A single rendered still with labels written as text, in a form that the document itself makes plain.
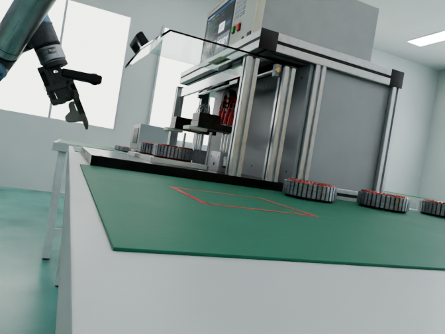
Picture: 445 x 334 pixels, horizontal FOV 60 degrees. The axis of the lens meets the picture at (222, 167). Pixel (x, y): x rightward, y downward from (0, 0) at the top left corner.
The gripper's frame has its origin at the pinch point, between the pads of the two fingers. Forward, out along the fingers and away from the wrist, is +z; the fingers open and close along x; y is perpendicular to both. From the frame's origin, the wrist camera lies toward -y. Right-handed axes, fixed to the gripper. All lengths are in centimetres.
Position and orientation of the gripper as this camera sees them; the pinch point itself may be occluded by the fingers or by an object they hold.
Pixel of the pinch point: (87, 124)
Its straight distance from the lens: 126.6
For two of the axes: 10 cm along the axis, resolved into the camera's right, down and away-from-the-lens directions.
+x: 3.7, 0.8, -9.3
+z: 3.2, 9.3, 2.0
